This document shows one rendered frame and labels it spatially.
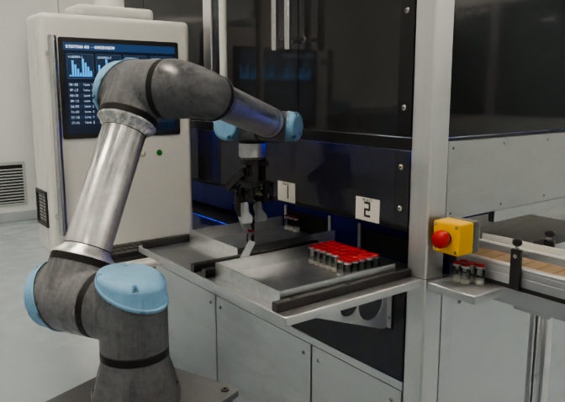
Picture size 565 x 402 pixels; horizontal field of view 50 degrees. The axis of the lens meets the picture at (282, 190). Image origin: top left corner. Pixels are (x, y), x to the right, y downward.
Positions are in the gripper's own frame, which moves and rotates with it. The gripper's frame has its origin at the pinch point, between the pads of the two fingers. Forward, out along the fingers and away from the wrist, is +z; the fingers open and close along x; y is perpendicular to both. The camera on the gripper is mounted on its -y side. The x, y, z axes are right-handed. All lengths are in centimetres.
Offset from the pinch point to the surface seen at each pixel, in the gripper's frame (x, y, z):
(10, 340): -26, -192, 94
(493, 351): 45, 51, 31
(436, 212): 18, 51, -11
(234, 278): -22.4, 27.2, 3.7
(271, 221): 18.8, -14.7, 3.4
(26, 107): 70, -505, -20
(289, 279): -9.9, 31.7, 5.2
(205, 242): -10.9, -5.7, 3.8
